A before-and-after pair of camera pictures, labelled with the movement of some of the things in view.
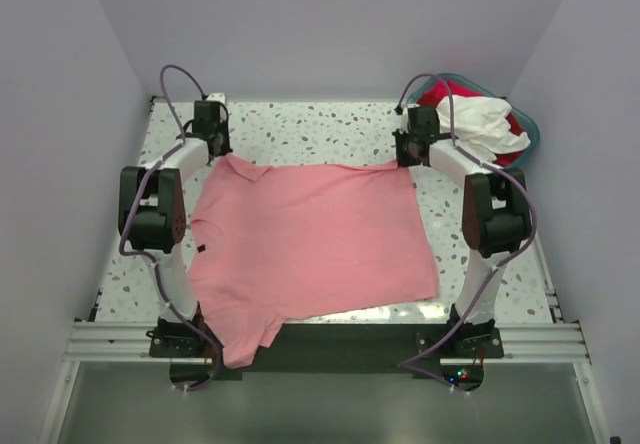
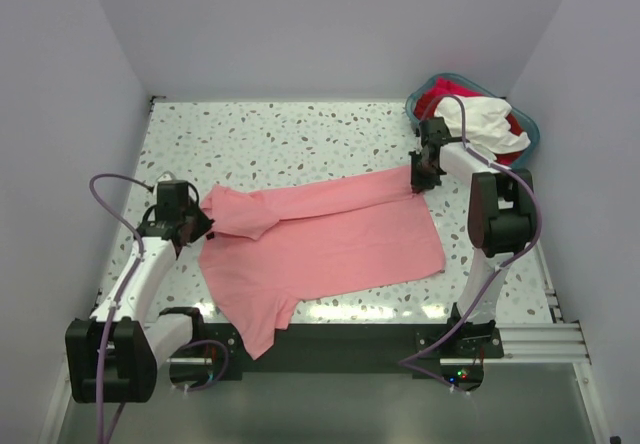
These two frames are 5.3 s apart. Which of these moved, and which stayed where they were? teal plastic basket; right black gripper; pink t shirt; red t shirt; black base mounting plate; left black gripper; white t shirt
Moved: left black gripper; right black gripper; pink t shirt
Stayed: white t shirt; black base mounting plate; teal plastic basket; red t shirt
